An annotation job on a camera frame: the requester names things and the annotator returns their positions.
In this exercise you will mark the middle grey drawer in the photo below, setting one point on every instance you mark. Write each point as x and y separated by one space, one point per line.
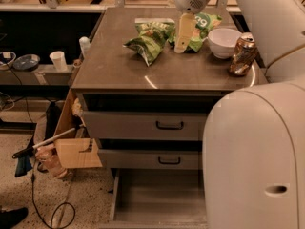
151 159

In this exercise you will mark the crushed gold soda can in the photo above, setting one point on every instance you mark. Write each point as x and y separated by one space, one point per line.
245 52

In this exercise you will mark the open bottom drawer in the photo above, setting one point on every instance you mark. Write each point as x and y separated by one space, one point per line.
157 199

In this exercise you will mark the plastic wrapped package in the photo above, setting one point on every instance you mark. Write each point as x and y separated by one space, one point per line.
47 155

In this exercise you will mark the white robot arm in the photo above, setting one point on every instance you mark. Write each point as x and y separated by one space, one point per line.
254 138

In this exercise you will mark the white paper cup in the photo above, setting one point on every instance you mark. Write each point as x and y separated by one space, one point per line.
59 61

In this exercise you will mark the white plastic bottle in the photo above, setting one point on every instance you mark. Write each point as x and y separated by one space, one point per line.
85 45

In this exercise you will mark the green jalapeno chip bag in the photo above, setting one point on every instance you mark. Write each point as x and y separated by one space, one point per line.
153 33

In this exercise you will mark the grey drawer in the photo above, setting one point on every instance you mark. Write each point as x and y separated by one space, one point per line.
151 159
145 126

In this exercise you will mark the white stick black handle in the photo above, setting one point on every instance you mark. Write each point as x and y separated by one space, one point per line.
26 151

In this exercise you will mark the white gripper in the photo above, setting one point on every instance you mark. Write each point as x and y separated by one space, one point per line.
192 2

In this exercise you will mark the light green chip bag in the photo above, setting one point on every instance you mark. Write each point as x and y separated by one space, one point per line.
204 24

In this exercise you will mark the grey drawer cabinet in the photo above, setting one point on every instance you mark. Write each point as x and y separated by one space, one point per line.
116 79

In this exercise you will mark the white bowl on shelf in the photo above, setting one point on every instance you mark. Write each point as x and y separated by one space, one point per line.
6 60

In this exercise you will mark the dark round plate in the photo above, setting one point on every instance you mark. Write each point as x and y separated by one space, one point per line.
27 63

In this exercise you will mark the cardboard box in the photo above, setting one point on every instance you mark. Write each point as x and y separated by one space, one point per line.
75 149

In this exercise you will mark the black shoe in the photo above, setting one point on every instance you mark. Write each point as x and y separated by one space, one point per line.
10 218

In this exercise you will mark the top grey drawer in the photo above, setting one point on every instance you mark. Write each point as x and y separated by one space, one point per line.
145 126

